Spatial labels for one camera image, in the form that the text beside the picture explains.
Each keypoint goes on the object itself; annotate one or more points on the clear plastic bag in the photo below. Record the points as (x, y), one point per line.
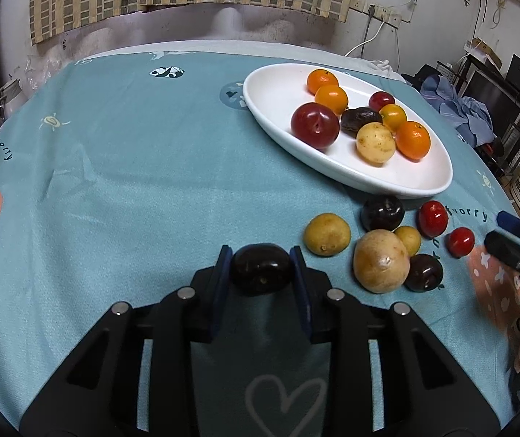
(37, 70)

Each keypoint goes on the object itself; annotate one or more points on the white wall socket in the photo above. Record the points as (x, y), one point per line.
(395, 18)
(379, 12)
(357, 2)

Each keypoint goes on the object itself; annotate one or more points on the red cherry tomato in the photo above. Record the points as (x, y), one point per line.
(460, 241)
(433, 217)

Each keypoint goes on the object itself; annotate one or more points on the small red plum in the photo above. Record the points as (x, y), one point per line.
(381, 100)

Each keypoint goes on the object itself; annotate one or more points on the small yellow potato on cloth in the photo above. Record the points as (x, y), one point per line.
(327, 234)

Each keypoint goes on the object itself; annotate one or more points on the white oval plate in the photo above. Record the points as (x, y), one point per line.
(414, 177)

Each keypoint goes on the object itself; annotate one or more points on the yellow-orange persimmon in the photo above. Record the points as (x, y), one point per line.
(392, 117)

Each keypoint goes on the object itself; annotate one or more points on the large tangerine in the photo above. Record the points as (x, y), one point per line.
(413, 139)

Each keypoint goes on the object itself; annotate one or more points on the small tan longan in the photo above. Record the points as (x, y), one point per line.
(408, 238)

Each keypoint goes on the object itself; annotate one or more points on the small tangerine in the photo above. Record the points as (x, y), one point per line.
(322, 80)

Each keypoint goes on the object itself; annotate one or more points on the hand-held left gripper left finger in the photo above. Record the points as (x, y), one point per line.
(221, 286)

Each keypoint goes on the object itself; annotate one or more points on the large red plum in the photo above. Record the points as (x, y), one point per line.
(315, 125)

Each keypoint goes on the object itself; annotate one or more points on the white kettle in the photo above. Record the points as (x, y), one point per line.
(9, 100)

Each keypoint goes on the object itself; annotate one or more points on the black monitor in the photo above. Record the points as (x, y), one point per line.
(492, 95)

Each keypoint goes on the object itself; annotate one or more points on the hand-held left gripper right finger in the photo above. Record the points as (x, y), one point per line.
(300, 291)

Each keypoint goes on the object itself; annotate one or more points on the smooth orange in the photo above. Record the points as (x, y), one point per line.
(331, 99)

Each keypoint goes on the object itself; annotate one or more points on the teal printed tablecloth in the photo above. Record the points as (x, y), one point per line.
(128, 191)

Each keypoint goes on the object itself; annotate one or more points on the dark purple plum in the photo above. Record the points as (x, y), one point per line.
(382, 212)
(260, 267)
(424, 273)

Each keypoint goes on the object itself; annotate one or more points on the large tan potato on cloth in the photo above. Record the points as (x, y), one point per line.
(381, 261)

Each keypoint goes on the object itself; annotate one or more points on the dark brown passion fruit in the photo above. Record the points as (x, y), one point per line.
(361, 120)

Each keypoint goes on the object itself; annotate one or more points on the blue cloth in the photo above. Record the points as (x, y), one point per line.
(464, 114)

